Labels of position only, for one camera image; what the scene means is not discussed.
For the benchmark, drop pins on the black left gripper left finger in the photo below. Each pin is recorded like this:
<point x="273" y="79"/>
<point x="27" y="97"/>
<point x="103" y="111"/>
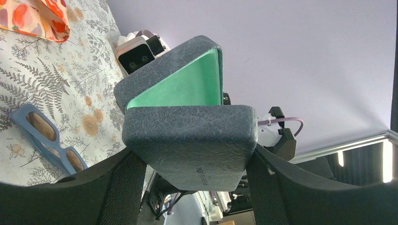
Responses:
<point x="108" y="193"/>

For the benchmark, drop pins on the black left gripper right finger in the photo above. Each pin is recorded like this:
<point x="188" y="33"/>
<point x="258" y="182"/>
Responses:
<point x="285" y="194"/>

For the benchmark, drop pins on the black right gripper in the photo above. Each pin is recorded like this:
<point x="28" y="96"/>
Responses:
<point x="285" y="148"/>

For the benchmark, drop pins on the blue frame sunglasses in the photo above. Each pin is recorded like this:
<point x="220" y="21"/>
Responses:
<point x="44" y="137"/>

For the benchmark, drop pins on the dark blue glasses case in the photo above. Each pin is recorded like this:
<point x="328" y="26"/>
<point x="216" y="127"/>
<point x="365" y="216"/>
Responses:
<point x="175" y="119"/>

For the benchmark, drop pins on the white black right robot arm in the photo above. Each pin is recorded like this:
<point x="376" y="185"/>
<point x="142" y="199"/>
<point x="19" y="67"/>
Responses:
<point x="275" y="137"/>

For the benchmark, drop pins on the floral grey tablecloth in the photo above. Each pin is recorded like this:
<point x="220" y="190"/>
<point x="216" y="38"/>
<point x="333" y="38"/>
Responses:
<point x="70" y="83"/>

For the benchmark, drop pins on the orange floral fabric bag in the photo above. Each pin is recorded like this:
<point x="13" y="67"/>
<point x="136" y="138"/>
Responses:
<point x="45" y="19"/>

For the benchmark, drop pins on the aluminium frame profile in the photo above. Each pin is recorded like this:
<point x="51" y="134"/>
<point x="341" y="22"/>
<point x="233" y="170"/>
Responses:
<point x="388" y="135"/>

